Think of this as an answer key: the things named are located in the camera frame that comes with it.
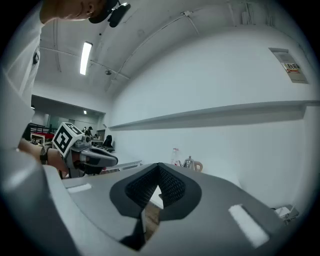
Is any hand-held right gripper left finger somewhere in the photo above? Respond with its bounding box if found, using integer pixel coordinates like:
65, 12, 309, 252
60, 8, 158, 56
61, 162, 161, 251

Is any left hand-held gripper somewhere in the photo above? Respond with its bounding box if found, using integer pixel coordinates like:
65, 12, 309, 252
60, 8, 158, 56
51, 121, 119, 177

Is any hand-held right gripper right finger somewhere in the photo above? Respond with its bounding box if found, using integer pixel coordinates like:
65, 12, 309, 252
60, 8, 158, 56
141, 162, 289, 256

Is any person's left forearm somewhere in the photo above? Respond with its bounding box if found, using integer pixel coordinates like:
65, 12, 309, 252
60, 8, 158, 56
18, 138, 69, 176

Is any black office chair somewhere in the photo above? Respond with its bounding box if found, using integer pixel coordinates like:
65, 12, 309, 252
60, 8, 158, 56
102, 134, 115, 152

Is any glass electric kettle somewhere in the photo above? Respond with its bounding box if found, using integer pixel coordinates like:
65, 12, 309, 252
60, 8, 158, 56
178, 155, 204, 173

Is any dark wrist watch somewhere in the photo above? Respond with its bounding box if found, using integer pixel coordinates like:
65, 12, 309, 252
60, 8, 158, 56
39, 145, 53, 165

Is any red bench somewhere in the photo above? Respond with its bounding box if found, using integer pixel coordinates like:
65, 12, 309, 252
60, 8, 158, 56
30, 131, 55, 145

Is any clear plastic bottle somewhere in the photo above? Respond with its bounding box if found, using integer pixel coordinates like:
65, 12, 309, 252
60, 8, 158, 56
170, 147, 180, 166

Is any long ceiling light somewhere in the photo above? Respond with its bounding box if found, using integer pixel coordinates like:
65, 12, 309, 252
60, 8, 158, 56
79, 41, 94, 76

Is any person's head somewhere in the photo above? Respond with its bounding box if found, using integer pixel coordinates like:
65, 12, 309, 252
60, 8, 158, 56
39, 0, 119, 25

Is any black head-mounted camera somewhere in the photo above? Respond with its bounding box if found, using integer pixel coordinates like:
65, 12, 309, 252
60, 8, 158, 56
108, 2, 132, 28

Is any grey wall notice board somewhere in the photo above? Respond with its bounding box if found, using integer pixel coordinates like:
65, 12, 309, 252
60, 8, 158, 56
268, 47, 309, 85

